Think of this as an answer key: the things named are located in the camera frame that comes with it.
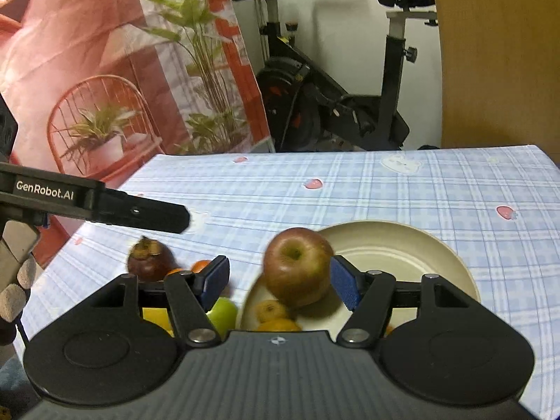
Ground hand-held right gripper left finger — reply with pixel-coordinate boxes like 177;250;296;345
90;255;231;347

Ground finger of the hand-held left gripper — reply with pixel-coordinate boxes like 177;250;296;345
94;188;192;234

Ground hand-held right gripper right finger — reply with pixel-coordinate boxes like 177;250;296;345
329;254;482;347

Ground bright green round fruit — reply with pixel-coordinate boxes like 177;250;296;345
206;297;239;338

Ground dark purple mangosteen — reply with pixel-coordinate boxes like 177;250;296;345
127;235;176;282

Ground red apple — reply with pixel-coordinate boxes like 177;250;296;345
263;227;335;308

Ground small yellowish kumquat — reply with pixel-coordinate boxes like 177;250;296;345
255;300;292;324

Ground beige round plate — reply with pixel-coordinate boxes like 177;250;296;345
240;221;482;343

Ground pale yellow lemon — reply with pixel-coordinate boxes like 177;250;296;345
142;308;174;337

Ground person's left hand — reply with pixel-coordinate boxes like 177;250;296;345
0;256;38;324

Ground blue checkered tablecloth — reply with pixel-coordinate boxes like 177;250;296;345
20;144;560;420

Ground printed backdrop cloth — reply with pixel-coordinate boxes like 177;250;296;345
0;0;273;268

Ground black exercise bike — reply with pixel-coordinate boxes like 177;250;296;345
224;0;439;153

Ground wooden door panel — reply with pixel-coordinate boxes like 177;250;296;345
428;0;560;163

